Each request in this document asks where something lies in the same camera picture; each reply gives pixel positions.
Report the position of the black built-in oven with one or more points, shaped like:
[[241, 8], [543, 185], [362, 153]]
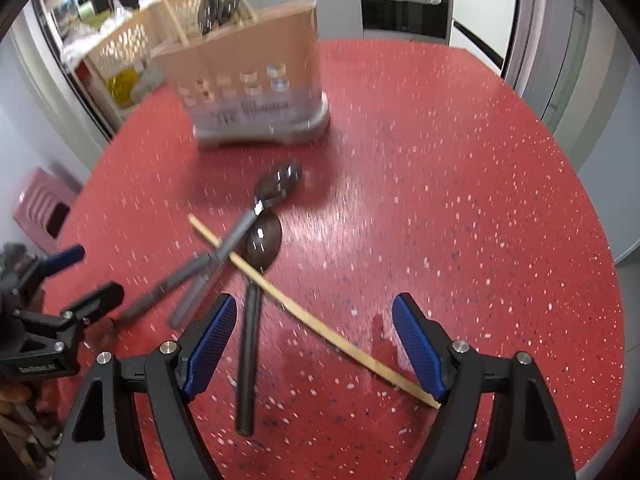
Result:
[[400, 15]]

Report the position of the stack of pink stools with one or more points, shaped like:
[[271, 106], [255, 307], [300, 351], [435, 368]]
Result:
[[35, 200]]

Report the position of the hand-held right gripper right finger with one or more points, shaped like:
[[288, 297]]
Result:
[[420, 345]]

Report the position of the white refrigerator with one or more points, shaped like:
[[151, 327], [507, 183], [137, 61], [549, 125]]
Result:
[[480, 35]]

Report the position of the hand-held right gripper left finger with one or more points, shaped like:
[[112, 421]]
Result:
[[210, 345]]

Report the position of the beige plastic utensil holder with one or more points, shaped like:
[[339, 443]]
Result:
[[260, 50]]

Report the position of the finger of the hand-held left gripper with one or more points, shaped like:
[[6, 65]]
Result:
[[65, 257], [100, 300]]

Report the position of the person's left hand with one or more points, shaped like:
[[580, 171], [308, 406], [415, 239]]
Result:
[[15, 400]]

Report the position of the beige perforated storage cart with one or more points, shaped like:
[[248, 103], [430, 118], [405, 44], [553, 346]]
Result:
[[125, 40]]

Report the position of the yellow oil bottle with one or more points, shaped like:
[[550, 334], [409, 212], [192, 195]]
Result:
[[122, 87]]

